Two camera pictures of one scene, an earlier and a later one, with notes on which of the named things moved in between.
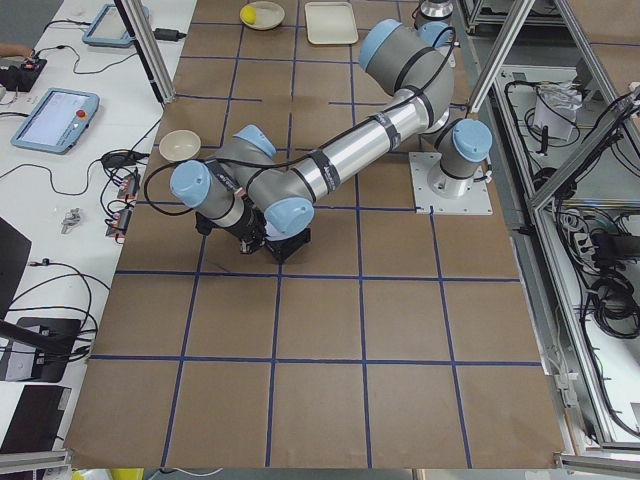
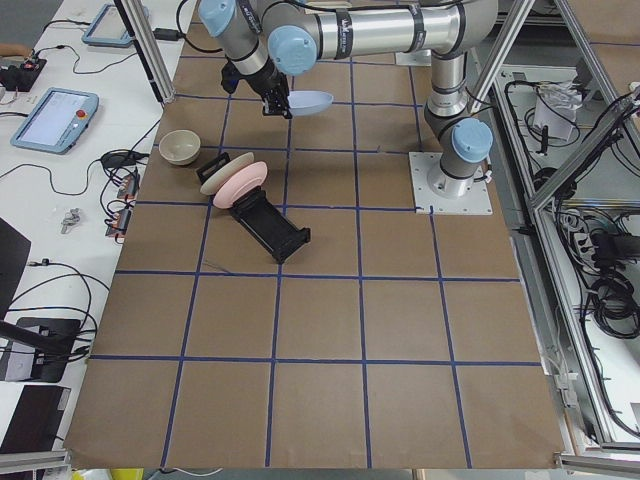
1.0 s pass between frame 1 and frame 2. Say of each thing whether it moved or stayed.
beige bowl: stayed
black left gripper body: moved
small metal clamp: stayed
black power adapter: stayed
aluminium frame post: stayed
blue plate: moved
